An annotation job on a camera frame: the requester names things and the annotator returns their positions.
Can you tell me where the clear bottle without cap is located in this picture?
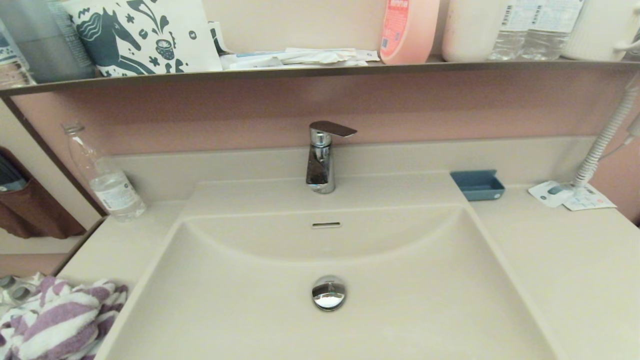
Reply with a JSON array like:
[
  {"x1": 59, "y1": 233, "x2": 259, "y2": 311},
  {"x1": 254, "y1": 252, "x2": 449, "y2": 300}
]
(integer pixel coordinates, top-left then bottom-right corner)
[{"x1": 61, "y1": 122, "x2": 147, "y2": 223}]

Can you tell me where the chrome sink drain stopper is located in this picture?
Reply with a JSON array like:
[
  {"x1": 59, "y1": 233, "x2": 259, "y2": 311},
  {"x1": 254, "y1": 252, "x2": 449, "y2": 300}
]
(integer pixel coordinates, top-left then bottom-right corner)
[{"x1": 311, "y1": 275, "x2": 347, "y2": 312}]

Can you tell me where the brown wall shelf ledge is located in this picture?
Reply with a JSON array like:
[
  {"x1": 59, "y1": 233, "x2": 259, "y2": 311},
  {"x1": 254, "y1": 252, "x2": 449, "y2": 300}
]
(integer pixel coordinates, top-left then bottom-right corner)
[{"x1": 0, "y1": 55, "x2": 640, "y2": 97}]

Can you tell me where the chrome sink faucet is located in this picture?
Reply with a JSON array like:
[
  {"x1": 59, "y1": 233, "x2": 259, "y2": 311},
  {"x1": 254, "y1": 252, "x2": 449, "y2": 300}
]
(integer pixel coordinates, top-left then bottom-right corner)
[{"x1": 305, "y1": 128, "x2": 336, "y2": 195}]

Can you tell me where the chrome faucet lever handle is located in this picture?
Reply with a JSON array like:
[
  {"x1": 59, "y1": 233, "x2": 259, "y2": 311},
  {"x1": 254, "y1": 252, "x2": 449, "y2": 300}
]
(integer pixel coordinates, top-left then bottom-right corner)
[{"x1": 308, "y1": 120, "x2": 358, "y2": 139}]

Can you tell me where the pink lotion bottle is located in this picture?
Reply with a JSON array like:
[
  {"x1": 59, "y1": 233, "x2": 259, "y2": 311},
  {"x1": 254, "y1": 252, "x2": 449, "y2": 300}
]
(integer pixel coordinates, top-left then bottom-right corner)
[{"x1": 379, "y1": 0, "x2": 441, "y2": 65}]

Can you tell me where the printed cardboard packet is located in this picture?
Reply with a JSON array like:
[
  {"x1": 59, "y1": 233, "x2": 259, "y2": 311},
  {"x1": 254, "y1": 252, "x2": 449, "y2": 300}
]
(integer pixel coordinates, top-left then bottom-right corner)
[{"x1": 0, "y1": 22, "x2": 34, "y2": 89}]

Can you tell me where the purple white striped towel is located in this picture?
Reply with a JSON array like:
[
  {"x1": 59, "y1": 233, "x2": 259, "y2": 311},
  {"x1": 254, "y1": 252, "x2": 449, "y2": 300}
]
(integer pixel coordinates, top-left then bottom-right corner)
[{"x1": 0, "y1": 274, "x2": 129, "y2": 360}]

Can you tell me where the white mug on shelf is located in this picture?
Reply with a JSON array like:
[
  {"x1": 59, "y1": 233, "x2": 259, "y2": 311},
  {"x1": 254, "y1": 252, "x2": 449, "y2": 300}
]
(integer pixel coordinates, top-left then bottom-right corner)
[{"x1": 562, "y1": 0, "x2": 640, "y2": 62}]

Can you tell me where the white plastic sachet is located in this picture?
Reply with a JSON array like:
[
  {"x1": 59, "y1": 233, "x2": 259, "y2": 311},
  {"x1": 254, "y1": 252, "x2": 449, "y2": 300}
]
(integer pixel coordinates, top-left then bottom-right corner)
[
  {"x1": 220, "y1": 51, "x2": 287, "y2": 70},
  {"x1": 280, "y1": 47, "x2": 382, "y2": 67}
]

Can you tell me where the white bag with horse print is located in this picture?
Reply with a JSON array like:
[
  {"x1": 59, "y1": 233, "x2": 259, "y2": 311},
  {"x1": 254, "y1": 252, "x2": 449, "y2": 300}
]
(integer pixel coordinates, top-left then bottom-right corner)
[{"x1": 62, "y1": 0, "x2": 223, "y2": 77}]

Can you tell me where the white coiled appliance cord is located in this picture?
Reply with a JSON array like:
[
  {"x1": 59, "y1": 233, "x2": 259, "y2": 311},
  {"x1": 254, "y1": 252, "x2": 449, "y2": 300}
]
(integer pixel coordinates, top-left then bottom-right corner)
[{"x1": 572, "y1": 82, "x2": 640, "y2": 188}]

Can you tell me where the beige ceramic sink basin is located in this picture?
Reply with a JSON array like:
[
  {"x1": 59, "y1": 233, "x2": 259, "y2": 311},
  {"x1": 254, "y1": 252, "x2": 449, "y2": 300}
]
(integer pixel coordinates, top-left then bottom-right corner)
[{"x1": 95, "y1": 171, "x2": 568, "y2": 360}]

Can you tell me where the grey translucent pouch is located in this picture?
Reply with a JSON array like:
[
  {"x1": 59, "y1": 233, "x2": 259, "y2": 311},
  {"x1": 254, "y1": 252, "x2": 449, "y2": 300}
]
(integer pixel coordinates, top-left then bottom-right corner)
[{"x1": 0, "y1": 0, "x2": 97, "y2": 84}]

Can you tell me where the dark framed side mirror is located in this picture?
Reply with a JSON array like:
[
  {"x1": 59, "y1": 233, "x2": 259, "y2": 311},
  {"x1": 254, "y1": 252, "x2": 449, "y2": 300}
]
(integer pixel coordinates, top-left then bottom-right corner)
[{"x1": 0, "y1": 96, "x2": 108, "y2": 281}]

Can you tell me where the white card with blue logo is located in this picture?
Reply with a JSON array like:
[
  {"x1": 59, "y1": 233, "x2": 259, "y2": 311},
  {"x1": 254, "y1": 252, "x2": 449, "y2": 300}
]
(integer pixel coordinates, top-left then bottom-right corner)
[{"x1": 527, "y1": 180, "x2": 575, "y2": 208}]

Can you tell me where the white printed paper leaflet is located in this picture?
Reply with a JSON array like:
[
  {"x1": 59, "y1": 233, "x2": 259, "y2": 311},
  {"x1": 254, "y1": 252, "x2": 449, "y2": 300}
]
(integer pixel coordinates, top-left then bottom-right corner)
[{"x1": 563, "y1": 183, "x2": 618, "y2": 212}]

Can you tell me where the white round plastic container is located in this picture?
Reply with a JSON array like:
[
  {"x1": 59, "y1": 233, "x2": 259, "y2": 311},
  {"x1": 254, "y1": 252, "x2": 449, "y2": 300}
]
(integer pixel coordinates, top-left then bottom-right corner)
[{"x1": 441, "y1": 0, "x2": 511, "y2": 63}]

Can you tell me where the blue plastic soap dish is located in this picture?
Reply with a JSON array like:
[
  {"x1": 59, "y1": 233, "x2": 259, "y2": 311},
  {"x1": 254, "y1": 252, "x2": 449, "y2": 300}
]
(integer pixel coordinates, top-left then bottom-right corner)
[{"x1": 449, "y1": 169, "x2": 506, "y2": 202}]

